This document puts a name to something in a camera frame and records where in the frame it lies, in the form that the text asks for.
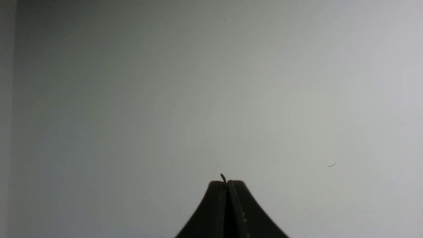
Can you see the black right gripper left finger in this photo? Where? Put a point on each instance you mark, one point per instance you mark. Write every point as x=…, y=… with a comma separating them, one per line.
x=209, y=217

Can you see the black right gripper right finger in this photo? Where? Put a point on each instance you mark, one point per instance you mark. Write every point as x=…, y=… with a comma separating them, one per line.
x=245, y=217

